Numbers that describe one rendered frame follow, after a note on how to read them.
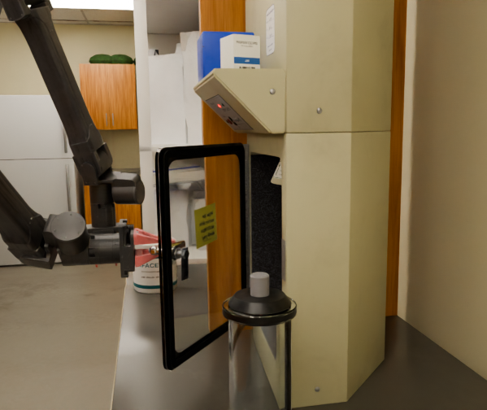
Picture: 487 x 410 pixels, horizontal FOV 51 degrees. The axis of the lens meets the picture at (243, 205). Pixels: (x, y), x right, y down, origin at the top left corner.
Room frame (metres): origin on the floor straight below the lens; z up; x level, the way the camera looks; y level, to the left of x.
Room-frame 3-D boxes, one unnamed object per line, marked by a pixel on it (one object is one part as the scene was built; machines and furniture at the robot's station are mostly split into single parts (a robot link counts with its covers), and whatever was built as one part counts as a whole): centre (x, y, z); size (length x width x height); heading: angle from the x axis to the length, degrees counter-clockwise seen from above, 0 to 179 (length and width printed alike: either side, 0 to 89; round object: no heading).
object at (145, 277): (1.52, 0.27, 1.02); 0.13 x 0.13 x 0.15
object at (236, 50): (0.89, 0.00, 1.54); 0.05 x 0.05 x 0.06; 27
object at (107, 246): (0.94, 0.25, 1.20); 0.07 x 0.07 x 0.10; 10
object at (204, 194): (0.99, 0.07, 1.19); 0.30 x 0.01 x 0.40; 152
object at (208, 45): (1.05, 0.03, 1.56); 0.10 x 0.10 x 0.09; 11
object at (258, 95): (0.96, 0.02, 1.46); 0.32 x 0.11 x 0.10; 11
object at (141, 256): (0.96, 0.18, 1.20); 0.09 x 0.07 x 0.07; 100
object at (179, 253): (0.88, 0.11, 1.18); 0.02 x 0.02 x 0.06; 62
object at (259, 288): (0.72, -0.02, 1.18); 0.09 x 0.09 x 0.07
